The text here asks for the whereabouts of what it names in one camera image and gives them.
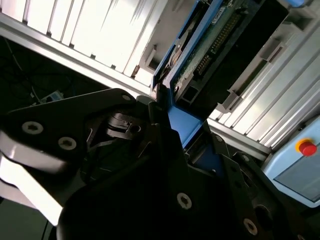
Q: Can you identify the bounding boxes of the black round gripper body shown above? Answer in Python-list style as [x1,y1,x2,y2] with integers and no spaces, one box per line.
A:
[56,109,243,240]

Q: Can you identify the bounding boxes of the hard disk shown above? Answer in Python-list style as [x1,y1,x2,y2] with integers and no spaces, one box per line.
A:
[149,0,291,177]

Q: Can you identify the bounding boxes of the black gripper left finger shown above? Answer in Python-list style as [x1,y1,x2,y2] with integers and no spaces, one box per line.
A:
[0,83,195,213]

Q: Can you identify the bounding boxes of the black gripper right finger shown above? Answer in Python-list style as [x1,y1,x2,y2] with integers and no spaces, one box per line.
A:
[199,121,303,240]

